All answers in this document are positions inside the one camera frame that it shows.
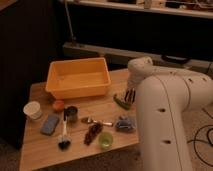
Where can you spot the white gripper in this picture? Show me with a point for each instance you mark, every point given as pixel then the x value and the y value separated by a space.
pixel 132 83

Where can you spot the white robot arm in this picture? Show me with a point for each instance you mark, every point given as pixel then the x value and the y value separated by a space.
pixel 161 95

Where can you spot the brown grape bunch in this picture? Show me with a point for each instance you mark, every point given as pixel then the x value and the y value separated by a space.
pixel 92 133

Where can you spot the metal spoon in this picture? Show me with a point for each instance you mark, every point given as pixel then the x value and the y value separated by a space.
pixel 89 120

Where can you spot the green small cup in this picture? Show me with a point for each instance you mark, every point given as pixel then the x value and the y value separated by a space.
pixel 105 140

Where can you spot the yellow plastic bin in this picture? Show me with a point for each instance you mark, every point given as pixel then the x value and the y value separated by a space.
pixel 78 78

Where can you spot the orange fruit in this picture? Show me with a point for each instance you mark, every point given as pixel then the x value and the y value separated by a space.
pixel 58 105

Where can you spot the blue sponge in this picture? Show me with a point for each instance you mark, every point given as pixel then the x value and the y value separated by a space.
pixel 49 125

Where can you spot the white shelf board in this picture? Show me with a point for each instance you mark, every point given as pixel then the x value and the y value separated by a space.
pixel 147 7

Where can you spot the white paper cup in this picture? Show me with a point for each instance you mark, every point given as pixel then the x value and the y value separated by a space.
pixel 33 110

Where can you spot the grey metal pole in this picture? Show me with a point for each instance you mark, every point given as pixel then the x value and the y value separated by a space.
pixel 72 37

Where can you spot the long grey base rail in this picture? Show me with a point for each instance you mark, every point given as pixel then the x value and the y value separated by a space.
pixel 118 56

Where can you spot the white handled black brush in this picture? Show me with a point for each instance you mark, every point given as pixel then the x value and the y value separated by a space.
pixel 64 140

